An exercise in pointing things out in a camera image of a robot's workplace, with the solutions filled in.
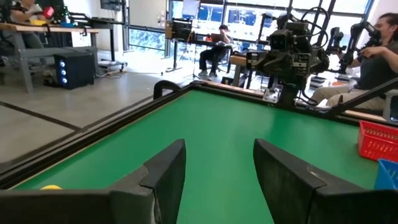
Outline black wall monitor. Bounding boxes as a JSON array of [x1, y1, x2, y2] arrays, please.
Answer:
[[99, 0, 123, 12]]

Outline black tower with blue lights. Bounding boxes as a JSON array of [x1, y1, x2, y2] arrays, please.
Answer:
[[53, 51, 96, 91]]

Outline red round object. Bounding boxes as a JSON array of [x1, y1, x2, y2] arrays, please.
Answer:
[[42, 6, 55, 20]]

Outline person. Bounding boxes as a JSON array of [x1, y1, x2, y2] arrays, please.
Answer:
[[198, 24, 234, 81], [11, 0, 55, 49], [310, 12, 398, 111]]

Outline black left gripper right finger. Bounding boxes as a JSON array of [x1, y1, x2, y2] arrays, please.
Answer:
[[253, 139, 368, 224]]

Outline black framed desk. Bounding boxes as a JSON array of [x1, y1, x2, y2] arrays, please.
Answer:
[[70, 11, 129, 72]]

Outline blue slotted plastic basket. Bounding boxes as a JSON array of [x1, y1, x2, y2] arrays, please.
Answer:
[[374, 158, 398, 190]]

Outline white display board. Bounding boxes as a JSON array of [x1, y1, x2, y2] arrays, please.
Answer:
[[181, 0, 201, 20]]

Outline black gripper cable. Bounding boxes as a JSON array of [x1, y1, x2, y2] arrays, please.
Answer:
[[300, 6, 330, 49]]

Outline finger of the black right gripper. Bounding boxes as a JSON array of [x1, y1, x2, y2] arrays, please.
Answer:
[[279, 53, 295, 75], [264, 53, 280, 75]]

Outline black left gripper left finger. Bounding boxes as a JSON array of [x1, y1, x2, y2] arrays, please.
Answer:
[[108, 139, 187, 224]]

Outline small wooden table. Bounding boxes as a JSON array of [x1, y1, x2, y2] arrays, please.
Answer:
[[229, 54, 253, 88]]

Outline green table mat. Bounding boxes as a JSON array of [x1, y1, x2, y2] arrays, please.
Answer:
[[12, 90, 381, 224]]

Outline dark laptop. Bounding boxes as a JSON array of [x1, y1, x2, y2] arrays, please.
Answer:
[[210, 32, 225, 44]]

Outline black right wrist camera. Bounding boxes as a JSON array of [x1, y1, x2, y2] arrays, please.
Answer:
[[269, 29, 293, 50]]

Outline wooden top grey desk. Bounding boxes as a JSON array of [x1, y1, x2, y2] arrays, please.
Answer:
[[0, 22, 100, 95]]

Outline red slotted plastic basket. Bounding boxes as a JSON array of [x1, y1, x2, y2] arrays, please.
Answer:
[[357, 120, 398, 163]]

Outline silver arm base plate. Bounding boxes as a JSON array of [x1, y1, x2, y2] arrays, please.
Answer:
[[262, 86, 283, 104]]

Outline black hook loop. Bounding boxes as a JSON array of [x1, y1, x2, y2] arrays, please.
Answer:
[[153, 80, 182, 101]]

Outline black table frame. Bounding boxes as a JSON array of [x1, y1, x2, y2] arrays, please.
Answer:
[[0, 79, 398, 190]]

